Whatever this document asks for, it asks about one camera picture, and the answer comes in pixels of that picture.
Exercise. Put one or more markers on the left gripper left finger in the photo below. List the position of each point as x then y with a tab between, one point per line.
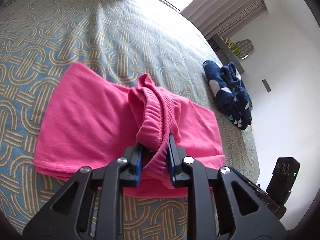
89	205

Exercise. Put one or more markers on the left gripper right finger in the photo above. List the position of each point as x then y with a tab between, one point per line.
220	203

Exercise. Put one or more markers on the pink pants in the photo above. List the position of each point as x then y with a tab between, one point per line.
90	122

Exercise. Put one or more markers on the navy fleece folded garment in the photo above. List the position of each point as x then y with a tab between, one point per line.
230	94

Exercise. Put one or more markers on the green plant on dresser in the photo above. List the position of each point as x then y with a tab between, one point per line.
233	47

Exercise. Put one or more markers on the patterned blue gold bedspread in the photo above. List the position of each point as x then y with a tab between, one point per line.
118	39

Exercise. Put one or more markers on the beige curtain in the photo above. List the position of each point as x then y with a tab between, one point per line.
222	17

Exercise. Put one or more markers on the black camera box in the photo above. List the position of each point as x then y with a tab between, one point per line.
283	179

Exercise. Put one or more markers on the wall socket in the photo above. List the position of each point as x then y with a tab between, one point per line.
266	85

